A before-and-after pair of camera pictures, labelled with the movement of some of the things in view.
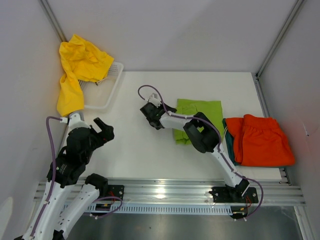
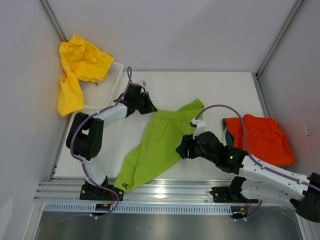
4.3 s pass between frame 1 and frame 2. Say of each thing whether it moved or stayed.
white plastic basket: stayed
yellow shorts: stayed
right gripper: moved
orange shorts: stayed
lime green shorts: moved
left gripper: moved
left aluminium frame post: stayed
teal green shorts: stayed
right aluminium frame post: stayed
